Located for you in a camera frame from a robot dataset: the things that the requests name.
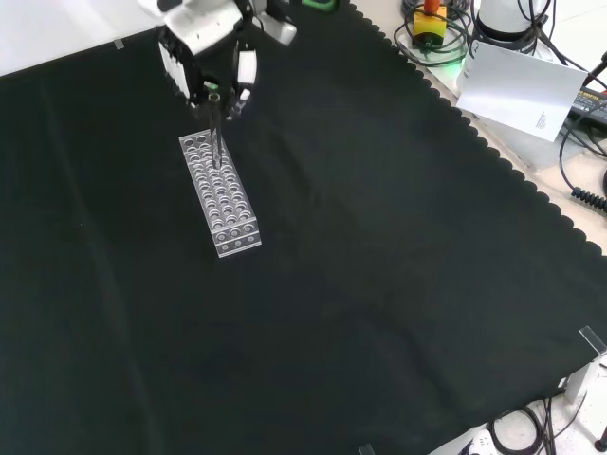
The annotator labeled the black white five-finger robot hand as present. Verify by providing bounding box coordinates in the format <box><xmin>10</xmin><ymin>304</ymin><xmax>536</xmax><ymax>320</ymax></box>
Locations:
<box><xmin>157</xmin><ymin>0</ymin><xmax>299</xmax><ymax>122</ymax></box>

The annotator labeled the clear glass test tube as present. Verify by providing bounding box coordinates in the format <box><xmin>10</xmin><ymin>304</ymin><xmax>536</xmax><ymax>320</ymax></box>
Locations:
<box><xmin>207</xmin><ymin>92</ymin><xmax>225</xmax><ymax>170</ymax></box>

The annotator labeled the clear plastic test tube rack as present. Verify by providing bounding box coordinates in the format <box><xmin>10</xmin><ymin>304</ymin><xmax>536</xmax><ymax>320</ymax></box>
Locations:
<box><xmin>177</xmin><ymin>126</ymin><xmax>264</xmax><ymax>260</ymax></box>

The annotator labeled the yellow stop button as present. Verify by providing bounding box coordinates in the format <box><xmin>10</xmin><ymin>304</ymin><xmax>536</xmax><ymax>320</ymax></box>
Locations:
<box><xmin>411</xmin><ymin>0</ymin><xmax>449</xmax><ymax>51</ymax></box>

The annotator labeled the black bench cloth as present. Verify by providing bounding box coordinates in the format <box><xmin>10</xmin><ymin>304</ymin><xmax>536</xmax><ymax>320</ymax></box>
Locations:
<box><xmin>0</xmin><ymin>0</ymin><xmax>607</xmax><ymax>455</ymax></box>

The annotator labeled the white box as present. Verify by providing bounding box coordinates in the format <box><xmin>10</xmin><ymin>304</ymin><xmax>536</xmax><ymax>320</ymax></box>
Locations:
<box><xmin>453</xmin><ymin>64</ymin><xmax>561</xmax><ymax>173</ymax></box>

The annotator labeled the black power adapter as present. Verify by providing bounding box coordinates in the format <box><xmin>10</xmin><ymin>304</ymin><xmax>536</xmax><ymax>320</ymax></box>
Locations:
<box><xmin>567</xmin><ymin>86</ymin><xmax>607</xmax><ymax>128</ymax></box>

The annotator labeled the white power strip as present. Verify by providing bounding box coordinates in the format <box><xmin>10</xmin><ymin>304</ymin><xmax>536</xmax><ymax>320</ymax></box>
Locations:
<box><xmin>455</xmin><ymin>428</ymin><xmax>500</xmax><ymax>455</ymax></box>

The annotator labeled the black coiled cable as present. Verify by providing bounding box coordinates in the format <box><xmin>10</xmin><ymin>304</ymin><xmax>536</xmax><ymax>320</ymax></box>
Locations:
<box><xmin>570</xmin><ymin>186</ymin><xmax>607</xmax><ymax>212</ymax></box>

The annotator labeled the black cable bundle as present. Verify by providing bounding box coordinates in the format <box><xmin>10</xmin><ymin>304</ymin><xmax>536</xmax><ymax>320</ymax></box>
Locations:
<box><xmin>487</xmin><ymin>395</ymin><xmax>589</xmax><ymax>455</ymax></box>

